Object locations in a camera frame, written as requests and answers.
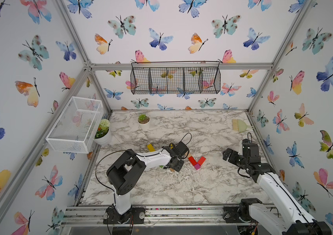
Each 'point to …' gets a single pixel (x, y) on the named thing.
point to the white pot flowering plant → (103, 135)
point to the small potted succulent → (143, 120)
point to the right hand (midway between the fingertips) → (232, 154)
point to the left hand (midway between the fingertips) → (179, 164)
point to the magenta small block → (197, 166)
